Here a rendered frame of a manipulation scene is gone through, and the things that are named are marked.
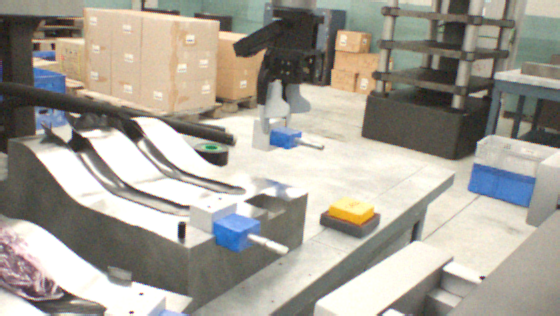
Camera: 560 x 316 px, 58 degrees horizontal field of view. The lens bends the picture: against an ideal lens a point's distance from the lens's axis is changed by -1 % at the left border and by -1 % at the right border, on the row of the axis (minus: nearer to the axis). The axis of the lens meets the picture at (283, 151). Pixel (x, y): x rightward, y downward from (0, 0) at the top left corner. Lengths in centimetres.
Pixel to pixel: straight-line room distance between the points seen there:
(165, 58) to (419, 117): 225
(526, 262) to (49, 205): 64
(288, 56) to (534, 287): 63
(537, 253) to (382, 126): 450
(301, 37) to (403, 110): 388
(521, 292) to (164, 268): 45
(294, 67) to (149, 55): 389
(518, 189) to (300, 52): 306
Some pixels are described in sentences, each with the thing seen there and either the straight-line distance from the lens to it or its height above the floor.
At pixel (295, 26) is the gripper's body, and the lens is 87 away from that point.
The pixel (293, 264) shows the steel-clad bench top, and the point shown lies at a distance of 77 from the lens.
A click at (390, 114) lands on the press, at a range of 477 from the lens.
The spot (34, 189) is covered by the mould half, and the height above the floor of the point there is 87.
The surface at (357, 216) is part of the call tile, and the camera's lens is 87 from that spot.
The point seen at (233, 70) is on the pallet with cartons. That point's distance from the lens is 530.
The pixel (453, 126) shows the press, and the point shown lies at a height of 29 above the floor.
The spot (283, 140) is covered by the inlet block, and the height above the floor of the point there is 93.
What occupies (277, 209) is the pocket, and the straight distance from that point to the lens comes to 76.
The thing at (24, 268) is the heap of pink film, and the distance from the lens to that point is 57.
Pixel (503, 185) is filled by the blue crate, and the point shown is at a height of 11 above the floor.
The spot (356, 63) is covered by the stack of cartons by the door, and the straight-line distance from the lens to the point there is 747.
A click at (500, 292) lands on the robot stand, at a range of 28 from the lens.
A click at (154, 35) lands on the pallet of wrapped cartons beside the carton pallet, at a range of 466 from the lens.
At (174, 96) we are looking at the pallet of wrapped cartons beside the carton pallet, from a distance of 460.
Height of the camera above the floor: 116
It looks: 16 degrees down
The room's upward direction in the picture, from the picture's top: 6 degrees clockwise
